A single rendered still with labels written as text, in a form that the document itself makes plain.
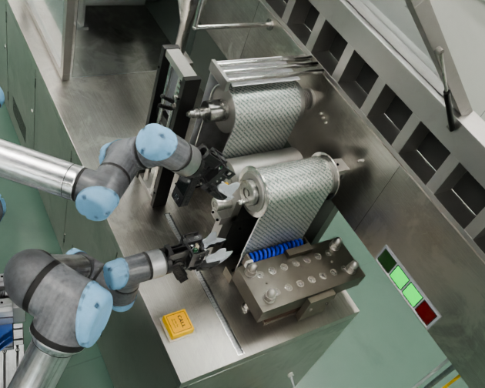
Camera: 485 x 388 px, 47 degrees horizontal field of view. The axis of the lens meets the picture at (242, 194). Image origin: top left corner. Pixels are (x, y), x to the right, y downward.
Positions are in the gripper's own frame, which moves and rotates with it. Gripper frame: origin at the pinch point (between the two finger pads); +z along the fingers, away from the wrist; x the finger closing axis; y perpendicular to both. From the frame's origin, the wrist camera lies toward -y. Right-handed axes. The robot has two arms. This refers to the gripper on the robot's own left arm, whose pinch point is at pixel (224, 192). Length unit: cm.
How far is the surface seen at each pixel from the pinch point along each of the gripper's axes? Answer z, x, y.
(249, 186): 8.8, 1.7, 4.2
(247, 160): 17.6, 14.2, 6.1
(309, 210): 31.6, -4.7, 10.6
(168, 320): 13.2, -12.9, -38.0
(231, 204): 13.5, 3.7, -4.1
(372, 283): 192, 9, -8
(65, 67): 14, 98, -32
